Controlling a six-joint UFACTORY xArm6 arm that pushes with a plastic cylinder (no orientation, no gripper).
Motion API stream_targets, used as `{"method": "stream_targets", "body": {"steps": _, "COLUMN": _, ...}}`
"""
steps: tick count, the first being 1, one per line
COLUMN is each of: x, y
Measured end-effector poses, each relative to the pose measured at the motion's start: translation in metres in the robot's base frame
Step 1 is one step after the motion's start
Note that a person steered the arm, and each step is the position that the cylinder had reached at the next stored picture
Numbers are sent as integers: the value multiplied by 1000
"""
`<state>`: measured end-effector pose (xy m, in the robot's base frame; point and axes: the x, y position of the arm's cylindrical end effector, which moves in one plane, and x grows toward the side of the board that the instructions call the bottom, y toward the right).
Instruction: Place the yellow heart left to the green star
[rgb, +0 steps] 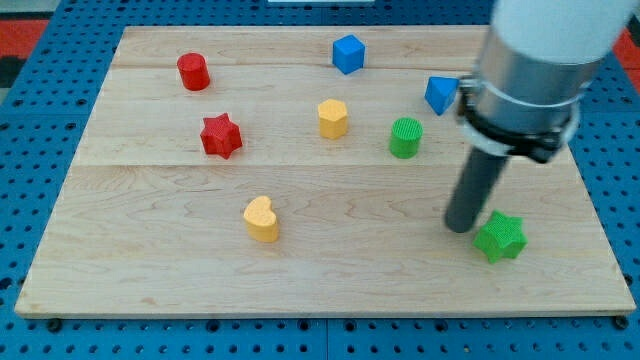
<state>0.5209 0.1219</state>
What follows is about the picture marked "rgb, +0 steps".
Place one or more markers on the red cylinder block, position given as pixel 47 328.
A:
pixel 193 71

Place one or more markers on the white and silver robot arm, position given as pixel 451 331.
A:
pixel 522 97

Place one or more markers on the blue cube block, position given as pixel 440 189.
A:
pixel 348 54

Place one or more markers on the red star block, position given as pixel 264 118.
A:
pixel 220 136

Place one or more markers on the green star block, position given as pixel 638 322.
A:
pixel 501 237

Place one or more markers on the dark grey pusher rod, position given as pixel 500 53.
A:
pixel 475 184

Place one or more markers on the yellow heart block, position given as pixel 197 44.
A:
pixel 261 221

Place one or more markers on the green cylinder block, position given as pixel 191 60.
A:
pixel 405 138

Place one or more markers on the blue triangle block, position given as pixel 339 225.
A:
pixel 440 93

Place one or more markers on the yellow hexagon block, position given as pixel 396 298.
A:
pixel 333 118

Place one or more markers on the light wooden board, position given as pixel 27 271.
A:
pixel 148 226

